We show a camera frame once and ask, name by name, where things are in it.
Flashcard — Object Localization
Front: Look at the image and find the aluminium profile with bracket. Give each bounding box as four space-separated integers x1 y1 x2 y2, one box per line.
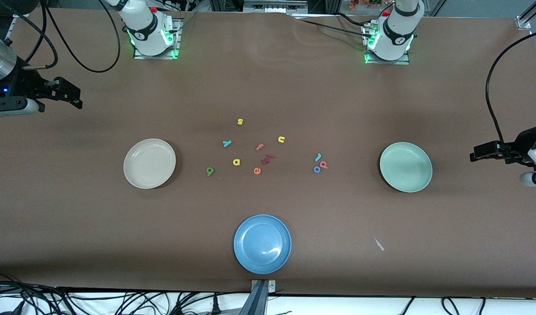
240 279 277 315

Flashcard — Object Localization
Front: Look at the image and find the black base cable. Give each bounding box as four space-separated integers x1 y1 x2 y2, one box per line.
294 12 370 39

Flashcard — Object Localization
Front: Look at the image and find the blue plate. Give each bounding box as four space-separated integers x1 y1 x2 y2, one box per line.
233 214 292 275

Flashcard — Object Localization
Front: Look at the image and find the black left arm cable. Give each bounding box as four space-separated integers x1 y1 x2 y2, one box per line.
486 28 536 167

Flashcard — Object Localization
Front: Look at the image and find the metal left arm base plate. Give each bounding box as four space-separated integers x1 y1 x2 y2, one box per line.
364 24 411 65

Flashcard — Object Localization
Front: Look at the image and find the beige plate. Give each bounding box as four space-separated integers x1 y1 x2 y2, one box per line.
123 138 177 189

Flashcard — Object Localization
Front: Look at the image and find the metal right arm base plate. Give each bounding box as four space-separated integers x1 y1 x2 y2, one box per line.
134 20 181 60

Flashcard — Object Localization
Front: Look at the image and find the grey electronics box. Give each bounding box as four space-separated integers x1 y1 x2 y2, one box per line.
244 0 308 14

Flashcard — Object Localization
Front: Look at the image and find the green plate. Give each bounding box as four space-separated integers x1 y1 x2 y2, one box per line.
379 142 433 193

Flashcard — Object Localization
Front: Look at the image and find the black floor cable tangle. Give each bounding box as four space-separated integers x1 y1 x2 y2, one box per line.
0 271 251 315

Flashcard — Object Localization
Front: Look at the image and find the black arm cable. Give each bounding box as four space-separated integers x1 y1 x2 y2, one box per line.
486 28 536 167
23 0 122 74

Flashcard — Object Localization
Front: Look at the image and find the aluminium corner profile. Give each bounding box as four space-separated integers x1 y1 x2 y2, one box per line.
515 0 536 30

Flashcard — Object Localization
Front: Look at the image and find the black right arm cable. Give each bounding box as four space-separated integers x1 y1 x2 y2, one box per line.
23 0 122 74

